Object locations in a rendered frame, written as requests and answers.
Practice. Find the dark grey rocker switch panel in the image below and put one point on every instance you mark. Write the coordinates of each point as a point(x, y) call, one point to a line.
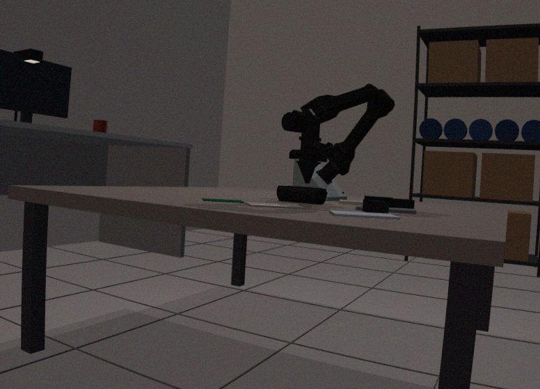
point(300, 194)

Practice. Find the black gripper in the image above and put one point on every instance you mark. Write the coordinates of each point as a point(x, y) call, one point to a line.
point(308, 160)

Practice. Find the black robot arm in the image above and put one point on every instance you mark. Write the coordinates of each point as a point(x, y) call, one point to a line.
point(326, 107)

